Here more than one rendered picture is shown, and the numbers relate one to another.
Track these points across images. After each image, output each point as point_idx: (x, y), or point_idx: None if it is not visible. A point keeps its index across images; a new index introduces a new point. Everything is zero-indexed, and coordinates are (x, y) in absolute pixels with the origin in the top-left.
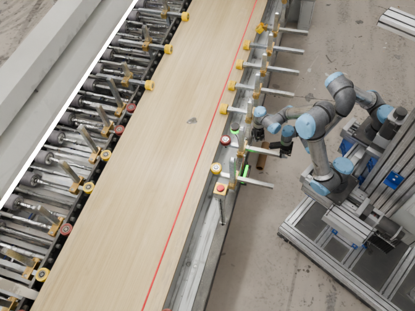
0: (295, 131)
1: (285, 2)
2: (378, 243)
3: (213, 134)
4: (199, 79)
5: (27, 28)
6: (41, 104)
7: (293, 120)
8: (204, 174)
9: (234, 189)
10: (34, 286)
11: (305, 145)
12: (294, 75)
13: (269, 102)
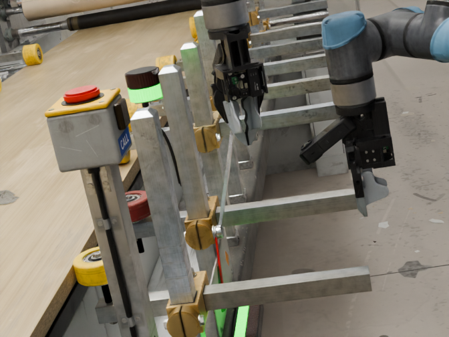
0: (372, 24)
1: (253, 21)
2: None
3: (83, 202)
4: (27, 143)
5: None
6: None
7: (387, 322)
8: (47, 286)
9: (199, 329)
10: None
11: (426, 33)
12: (347, 243)
13: (296, 306)
